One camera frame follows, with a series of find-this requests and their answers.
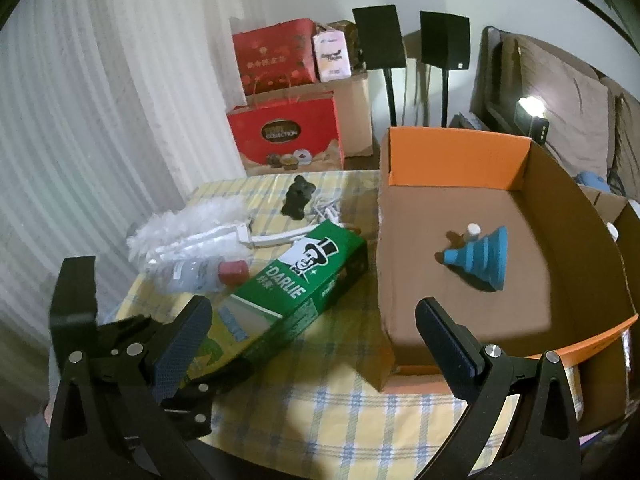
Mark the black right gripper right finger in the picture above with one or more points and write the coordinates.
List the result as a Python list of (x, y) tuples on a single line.
[(542, 437)]

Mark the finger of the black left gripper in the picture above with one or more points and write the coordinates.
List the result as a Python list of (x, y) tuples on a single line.
[(190, 410)]

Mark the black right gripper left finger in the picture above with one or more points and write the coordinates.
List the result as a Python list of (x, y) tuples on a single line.
[(107, 421)]

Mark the clear plastic bottle red cap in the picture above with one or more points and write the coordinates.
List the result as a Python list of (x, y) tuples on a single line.
[(198, 275)]

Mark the green Darlie toothpaste box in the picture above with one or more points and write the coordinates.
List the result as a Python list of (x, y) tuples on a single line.
[(264, 315)]

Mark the white fluffy duster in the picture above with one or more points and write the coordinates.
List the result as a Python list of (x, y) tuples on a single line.
[(217, 227)]

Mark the yellow checked tablecloth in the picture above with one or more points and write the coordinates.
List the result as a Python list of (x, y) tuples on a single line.
[(313, 410)]

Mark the blue cone toy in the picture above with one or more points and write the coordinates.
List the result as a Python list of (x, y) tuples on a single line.
[(486, 258)]

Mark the orange cardboard box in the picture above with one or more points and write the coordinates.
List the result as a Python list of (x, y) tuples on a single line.
[(567, 289)]

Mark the small white bottle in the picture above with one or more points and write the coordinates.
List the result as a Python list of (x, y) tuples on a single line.
[(472, 232)]

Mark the red chocolate gift bag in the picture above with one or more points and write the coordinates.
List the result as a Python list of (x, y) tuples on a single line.
[(289, 135)]

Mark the brown sofa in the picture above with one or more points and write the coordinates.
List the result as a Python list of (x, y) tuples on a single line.
[(593, 120)]

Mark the bright lamp device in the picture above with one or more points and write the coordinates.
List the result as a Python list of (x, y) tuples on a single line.
[(530, 119)]

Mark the red gift box top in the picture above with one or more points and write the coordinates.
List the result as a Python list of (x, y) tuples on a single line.
[(276, 57)]

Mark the pink white tissue pack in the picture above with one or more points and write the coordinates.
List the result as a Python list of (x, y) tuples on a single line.
[(331, 54)]

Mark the black speaker left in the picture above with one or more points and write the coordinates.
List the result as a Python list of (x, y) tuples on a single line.
[(382, 46)]

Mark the black speaker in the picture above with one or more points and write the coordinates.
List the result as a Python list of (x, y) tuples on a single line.
[(382, 46), (445, 44)]

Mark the black speaker right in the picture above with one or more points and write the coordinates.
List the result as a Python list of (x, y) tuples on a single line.
[(445, 44)]

